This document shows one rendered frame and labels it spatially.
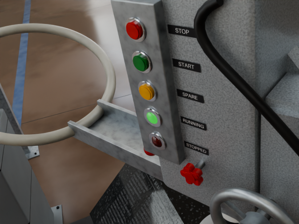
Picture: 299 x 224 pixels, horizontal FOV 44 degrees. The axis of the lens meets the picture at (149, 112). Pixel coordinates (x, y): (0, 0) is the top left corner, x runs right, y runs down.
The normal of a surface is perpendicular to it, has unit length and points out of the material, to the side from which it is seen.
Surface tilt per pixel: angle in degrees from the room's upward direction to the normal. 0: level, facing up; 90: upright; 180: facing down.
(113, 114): 90
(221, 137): 90
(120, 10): 90
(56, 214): 0
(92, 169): 0
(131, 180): 45
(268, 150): 90
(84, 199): 0
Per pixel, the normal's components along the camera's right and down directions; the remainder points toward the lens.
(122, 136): -0.14, -0.79
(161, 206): -0.76, -0.33
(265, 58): 0.77, 0.26
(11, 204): 0.23, 0.53
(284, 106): -0.62, 0.53
